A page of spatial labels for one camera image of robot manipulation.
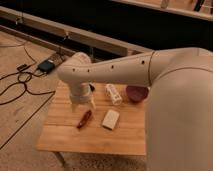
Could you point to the dark red bowl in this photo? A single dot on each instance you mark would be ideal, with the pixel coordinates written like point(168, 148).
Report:
point(137, 94)

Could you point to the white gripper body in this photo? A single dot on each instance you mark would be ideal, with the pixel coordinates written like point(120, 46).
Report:
point(80, 93)

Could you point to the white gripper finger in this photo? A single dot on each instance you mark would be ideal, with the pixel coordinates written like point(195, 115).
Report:
point(74, 106)
point(91, 105)

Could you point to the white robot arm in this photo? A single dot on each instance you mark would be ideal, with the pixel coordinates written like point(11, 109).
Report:
point(179, 110)

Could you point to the small black connector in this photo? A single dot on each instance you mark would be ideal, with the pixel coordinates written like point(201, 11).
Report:
point(22, 67)

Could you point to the dark red elongated object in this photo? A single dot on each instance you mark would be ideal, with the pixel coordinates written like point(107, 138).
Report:
point(84, 119)

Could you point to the black power adapter box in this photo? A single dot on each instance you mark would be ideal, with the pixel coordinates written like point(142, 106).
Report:
point(46, 66)

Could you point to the small wooden table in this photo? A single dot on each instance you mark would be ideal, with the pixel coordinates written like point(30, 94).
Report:
point(60, 132)

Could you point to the long wooden beam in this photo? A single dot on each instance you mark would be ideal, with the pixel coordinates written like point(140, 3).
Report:
point(79, 35)

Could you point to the white rectangular block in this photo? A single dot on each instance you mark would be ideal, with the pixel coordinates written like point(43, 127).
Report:
point(110, 119)

